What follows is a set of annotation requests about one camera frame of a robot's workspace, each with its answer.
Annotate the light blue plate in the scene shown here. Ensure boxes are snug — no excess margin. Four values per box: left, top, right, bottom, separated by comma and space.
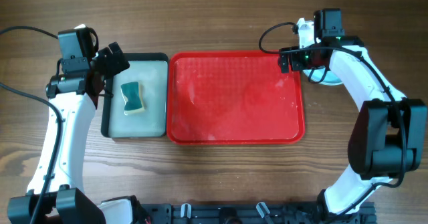
303, 68, 342, 86

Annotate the green and yellow sponge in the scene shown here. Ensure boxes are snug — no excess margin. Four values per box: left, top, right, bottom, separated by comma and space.
120, 82, 145, 115

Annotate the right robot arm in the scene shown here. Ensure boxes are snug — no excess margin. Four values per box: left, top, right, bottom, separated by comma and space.
278, 9, 427, 222

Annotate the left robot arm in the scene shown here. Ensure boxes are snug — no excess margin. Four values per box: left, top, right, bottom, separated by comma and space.
7, 25, 146, 223

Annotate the black tray with grey liner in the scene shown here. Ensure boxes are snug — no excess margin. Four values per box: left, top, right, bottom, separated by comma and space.
101, 53, 169, 138

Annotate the red plastic tray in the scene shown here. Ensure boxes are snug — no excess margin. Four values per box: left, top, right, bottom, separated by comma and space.
167, 51, 306, 145

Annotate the right black cable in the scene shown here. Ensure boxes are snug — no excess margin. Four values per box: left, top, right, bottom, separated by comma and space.
257, 21, 409, 218

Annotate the black cable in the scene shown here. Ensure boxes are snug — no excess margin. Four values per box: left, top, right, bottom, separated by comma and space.
0, 25, 101, 224
257, 21, 409, 218

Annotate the left black cable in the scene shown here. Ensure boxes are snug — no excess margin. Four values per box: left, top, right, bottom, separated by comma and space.
0, 25, 101, 224

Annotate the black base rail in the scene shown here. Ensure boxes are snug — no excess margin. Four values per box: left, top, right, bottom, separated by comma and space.
133, 201, 377, 224

